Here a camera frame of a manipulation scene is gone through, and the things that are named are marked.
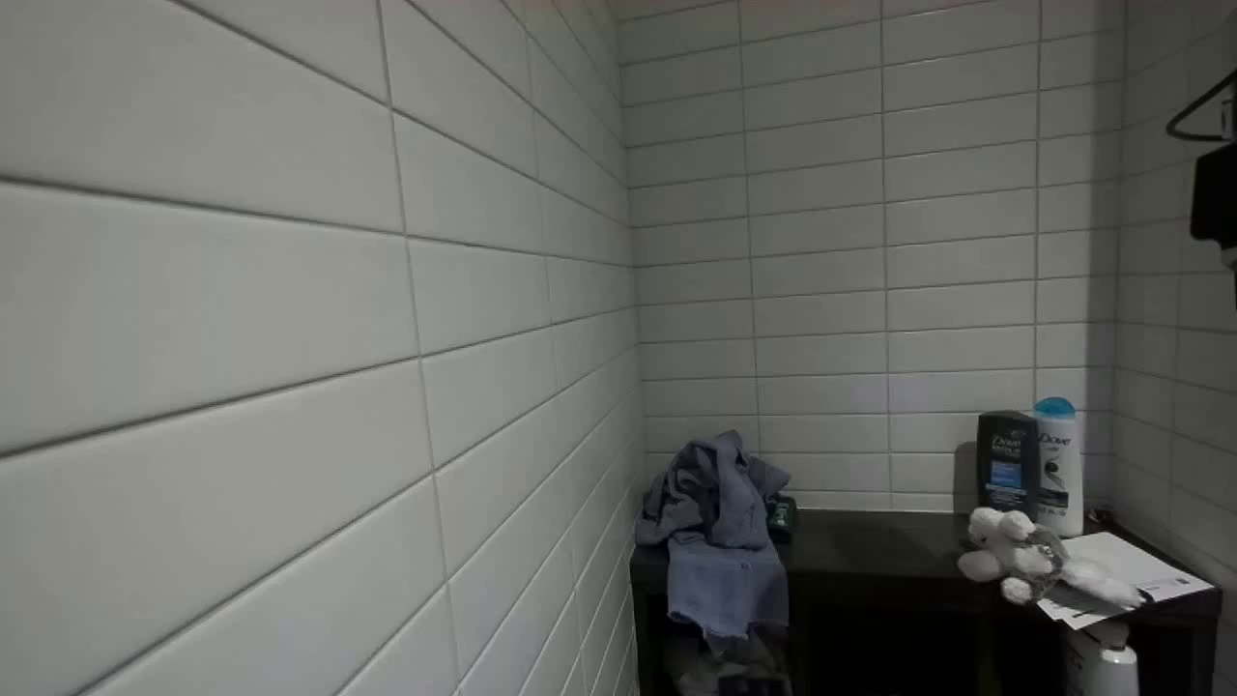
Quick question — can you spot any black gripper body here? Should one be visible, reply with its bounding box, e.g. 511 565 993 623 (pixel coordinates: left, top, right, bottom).
1188 142 1237 278

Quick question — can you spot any white plush doll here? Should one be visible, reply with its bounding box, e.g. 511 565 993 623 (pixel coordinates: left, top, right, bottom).
956 502 1066 610

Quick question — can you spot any black open shelf cabinet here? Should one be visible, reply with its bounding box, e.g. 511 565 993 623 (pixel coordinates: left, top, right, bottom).
625 506 1224 696

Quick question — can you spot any white bottle with blue cap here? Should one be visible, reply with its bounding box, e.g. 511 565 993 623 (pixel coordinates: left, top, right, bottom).
1028 392 1088 541

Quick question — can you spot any dark shower gel bottle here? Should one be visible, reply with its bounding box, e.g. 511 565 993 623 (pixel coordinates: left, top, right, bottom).
972 405 1045 519

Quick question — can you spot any white paper sheet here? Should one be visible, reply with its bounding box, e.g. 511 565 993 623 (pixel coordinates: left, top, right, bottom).
1030 525 1217 633

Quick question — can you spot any plain white bottle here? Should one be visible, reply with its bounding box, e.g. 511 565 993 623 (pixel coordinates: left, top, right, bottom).
1064 619 1144 696

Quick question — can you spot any blue towel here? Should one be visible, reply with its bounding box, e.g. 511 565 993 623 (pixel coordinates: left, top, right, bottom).
634 430 796 645

